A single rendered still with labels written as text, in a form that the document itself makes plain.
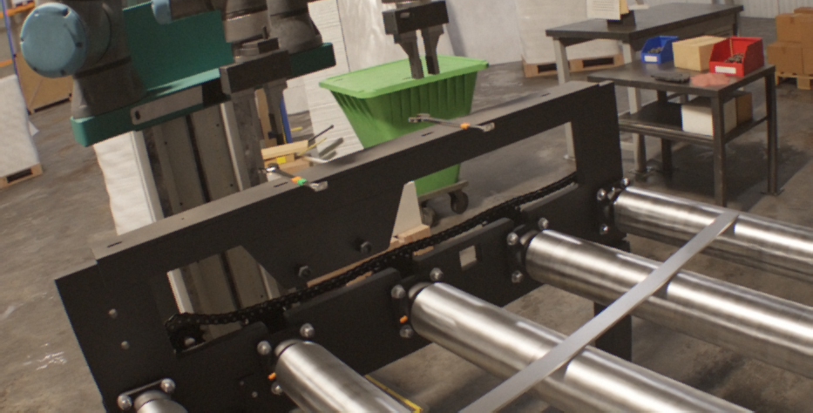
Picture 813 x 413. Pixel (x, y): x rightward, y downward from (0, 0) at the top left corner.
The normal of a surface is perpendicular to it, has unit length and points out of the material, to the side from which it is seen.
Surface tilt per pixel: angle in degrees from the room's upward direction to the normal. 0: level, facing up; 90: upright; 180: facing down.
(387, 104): 100
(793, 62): 90
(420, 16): 90
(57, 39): 95
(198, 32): 90
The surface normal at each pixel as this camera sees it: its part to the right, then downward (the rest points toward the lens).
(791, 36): -0.77, 0.31
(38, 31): 0.08, 0.36
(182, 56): 0.59, 0.15
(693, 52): -0.91, 0.26
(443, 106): 0.46, 0.36
